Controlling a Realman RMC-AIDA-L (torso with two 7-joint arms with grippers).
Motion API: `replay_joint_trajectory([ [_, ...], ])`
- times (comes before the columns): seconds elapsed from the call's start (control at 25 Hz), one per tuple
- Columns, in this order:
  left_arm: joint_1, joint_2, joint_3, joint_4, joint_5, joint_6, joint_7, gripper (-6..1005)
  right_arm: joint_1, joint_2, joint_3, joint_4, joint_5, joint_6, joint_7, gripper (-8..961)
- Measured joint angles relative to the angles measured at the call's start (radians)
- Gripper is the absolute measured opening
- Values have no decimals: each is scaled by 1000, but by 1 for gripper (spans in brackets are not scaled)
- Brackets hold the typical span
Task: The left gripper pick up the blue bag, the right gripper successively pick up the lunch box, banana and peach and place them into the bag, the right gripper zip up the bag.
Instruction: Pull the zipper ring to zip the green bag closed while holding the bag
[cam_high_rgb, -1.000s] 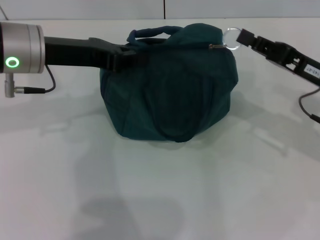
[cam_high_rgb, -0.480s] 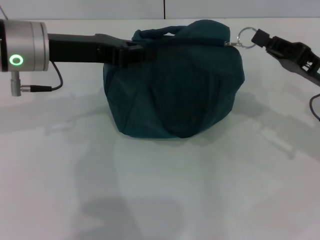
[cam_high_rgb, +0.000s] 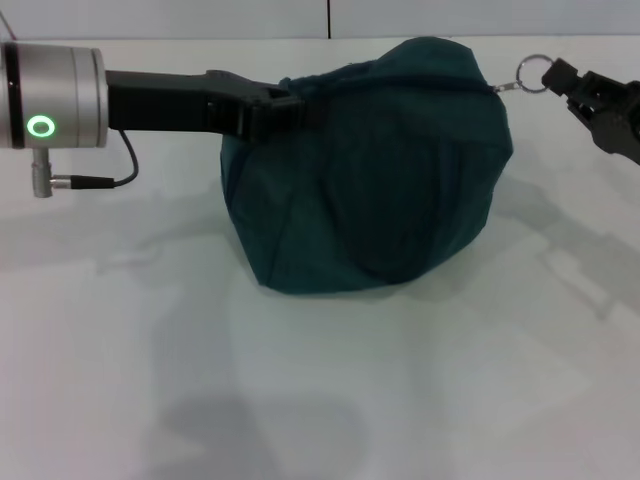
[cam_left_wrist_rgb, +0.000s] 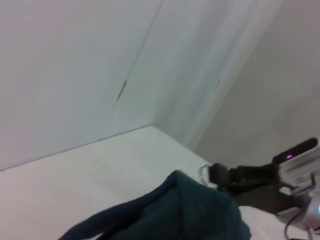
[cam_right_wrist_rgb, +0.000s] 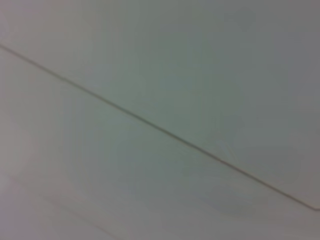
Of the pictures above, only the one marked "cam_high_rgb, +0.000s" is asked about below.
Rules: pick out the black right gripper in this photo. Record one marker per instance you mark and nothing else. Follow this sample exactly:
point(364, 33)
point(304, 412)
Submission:
point(617, 122)

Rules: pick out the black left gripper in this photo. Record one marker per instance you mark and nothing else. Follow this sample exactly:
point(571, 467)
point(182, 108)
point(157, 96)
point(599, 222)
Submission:
point(165, 102)

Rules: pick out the dark green lunch bag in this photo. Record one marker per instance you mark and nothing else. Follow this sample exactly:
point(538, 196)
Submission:
point(360, 190)

